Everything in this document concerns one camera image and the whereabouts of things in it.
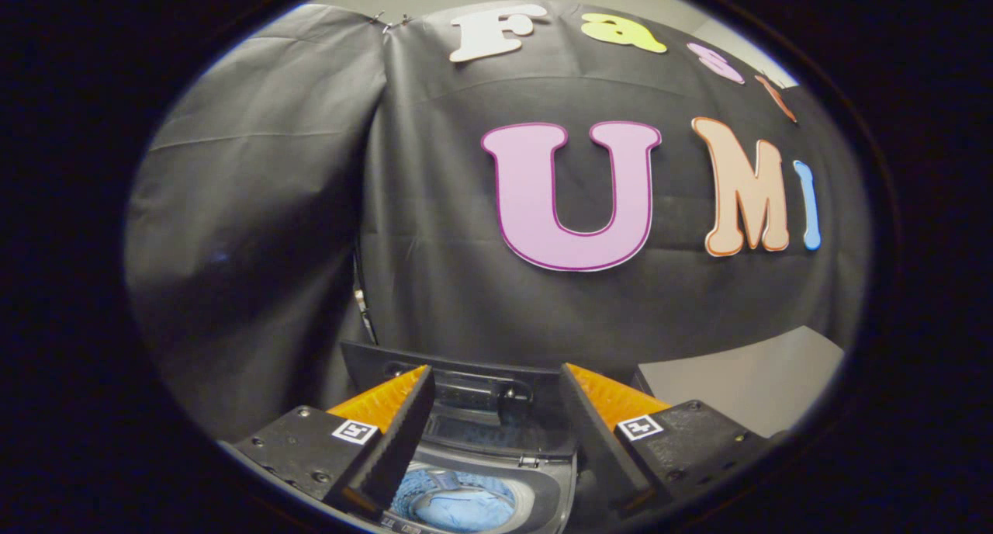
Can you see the dark washing machine lid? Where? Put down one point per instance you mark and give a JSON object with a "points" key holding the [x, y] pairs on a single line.
{"points": [[496, 417]]}

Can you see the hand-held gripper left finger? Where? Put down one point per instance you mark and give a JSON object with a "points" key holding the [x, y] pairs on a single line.
{"points": [[403, 433]]}

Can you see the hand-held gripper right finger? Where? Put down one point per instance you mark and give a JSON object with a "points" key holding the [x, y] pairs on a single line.
{"points": [[593, 433]]}

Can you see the dark grey washing machine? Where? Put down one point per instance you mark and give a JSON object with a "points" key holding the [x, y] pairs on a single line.
{"points": [[547, 491]]}

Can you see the beige cabinet with grey top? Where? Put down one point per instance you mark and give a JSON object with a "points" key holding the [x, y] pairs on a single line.
{"points": [[745, 379]]}

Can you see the light blue shirt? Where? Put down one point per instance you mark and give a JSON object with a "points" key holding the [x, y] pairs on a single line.
{"points": [[465, 507]]}

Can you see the black backdrop cloth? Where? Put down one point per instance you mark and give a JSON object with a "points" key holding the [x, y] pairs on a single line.
{"points": [[271, 208]]}

